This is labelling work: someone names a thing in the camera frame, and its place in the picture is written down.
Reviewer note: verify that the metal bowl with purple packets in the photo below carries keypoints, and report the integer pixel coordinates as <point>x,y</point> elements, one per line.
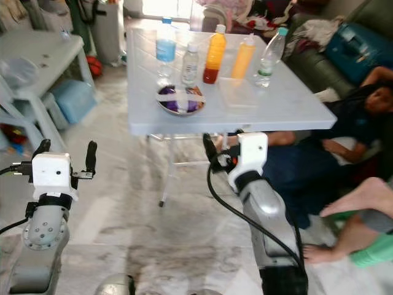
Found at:
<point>179,104</point>

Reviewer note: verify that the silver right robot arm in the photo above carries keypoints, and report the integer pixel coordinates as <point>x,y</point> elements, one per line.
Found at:
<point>267,209</point>

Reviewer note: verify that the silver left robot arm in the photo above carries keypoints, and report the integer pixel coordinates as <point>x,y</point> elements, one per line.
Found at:
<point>46,236</point>

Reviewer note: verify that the white folding table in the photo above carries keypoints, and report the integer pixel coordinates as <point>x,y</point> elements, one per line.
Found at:
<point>270,104</point>

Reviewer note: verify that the light blue plastic box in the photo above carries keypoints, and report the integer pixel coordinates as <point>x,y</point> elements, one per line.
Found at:
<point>75,101</point>

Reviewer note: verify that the person in dark clothes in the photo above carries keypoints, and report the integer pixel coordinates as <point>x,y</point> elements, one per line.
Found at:
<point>301,166</point>

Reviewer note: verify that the yellow juice bottle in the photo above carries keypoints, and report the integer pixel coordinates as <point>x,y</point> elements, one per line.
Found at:
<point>244,58</point>

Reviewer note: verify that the clear plastic bowl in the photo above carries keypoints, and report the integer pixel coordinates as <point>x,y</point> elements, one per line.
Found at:
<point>19,72</point>

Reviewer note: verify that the orange juice bottle white cap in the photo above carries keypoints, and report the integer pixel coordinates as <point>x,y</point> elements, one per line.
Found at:
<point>215,55</point>

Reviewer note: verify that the clear bottle teal cap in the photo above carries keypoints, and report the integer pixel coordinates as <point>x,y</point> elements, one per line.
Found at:
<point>270,58</point>

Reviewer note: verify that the small clear water bottle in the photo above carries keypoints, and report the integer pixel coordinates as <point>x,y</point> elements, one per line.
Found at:
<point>190,66</point>

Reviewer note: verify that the dark green sofa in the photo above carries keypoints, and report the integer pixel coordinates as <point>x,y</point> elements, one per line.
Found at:
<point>307,67</point>

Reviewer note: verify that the small white plastic table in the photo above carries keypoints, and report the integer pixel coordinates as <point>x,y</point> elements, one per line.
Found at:
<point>37,49</point>

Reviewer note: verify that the blue label water bottle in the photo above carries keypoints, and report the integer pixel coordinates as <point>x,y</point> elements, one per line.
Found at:
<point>166,49</point>

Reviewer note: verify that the crumpled beige cloth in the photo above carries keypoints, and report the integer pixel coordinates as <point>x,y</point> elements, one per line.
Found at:
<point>316,31</point>

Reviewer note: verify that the white plastic bin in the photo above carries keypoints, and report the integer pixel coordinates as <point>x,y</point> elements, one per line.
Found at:
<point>107,31</point>

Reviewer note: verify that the grey robot leg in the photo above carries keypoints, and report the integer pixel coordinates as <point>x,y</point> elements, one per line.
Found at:
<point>115,286</point>

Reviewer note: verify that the bare leg of person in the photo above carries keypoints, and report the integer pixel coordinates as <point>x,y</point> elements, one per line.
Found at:
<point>362,196</point>

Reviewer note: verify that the blue bag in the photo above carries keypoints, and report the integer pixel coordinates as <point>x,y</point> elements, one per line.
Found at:
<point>362,52</point>

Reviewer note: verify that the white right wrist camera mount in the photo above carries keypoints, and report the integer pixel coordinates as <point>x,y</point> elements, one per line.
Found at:
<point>252,150</point>

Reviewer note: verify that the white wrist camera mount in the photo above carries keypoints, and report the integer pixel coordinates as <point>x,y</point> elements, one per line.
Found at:
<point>252,150</point>
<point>52,172</point>

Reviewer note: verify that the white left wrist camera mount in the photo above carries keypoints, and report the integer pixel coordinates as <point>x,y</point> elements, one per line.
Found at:
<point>52,172</point>

